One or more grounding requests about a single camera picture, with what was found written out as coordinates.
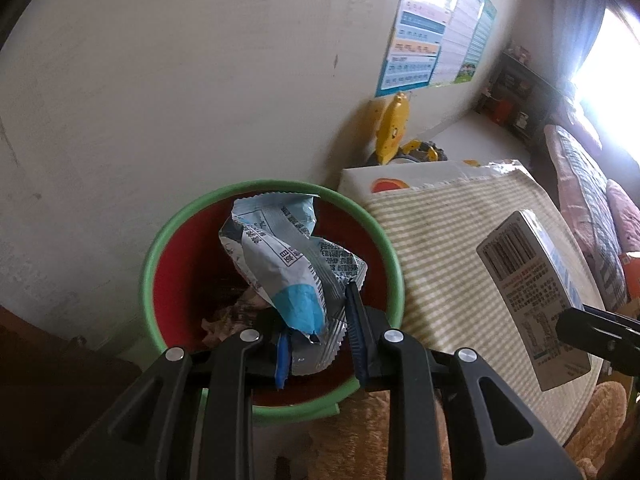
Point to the white blue carton box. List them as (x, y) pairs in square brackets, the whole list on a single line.
[(535, 300)]

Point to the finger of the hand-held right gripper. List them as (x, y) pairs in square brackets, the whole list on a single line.
[(600, 332)]

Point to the small red bucket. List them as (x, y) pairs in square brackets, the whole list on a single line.
[(502, 110)]

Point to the white blue wrapper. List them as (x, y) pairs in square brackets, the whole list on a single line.
[(280, 260)]

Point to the pink quilt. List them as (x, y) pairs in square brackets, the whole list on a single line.
[(625, 215)]

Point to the brown plush blanket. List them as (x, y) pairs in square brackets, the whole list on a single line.
[(350, 440)]

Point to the yellow checked tablecloth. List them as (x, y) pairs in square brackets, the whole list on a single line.
[(440, 260)]

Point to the green rimmed red bucket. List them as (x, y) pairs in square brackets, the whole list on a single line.
[(185, 260)]

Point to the sheer curtain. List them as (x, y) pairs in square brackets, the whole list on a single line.
[(580, 20)]

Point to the blue wall poster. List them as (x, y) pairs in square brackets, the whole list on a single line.
[(415, 50)]

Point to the green wall poster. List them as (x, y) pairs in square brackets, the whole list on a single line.
[(477, 45)]

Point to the yellow duck toy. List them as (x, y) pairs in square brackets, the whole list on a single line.
[(392, 130)]

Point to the bright window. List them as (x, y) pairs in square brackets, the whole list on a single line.
[(610, 80)]

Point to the yellow toy truck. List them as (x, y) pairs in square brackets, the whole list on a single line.
[(425, 151)]

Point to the crumpled brown pink wrapper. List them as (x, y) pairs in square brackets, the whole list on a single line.
[(235, 317)]

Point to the bed with checked quilt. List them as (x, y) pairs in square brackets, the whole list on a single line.
[(580, 195)]

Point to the dark wooden cabinet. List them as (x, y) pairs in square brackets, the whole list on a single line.
[(50, 400)]

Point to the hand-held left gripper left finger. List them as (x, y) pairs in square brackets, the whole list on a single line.
[(282, 360)]

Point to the white table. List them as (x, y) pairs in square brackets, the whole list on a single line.
[(425, 177)]

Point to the white wall poster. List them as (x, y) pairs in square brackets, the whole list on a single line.
[(462, 30)]

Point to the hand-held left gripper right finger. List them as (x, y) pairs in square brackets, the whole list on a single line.
[(356, 330)]

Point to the dark shelf unit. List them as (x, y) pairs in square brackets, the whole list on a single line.
[(520, 90)]

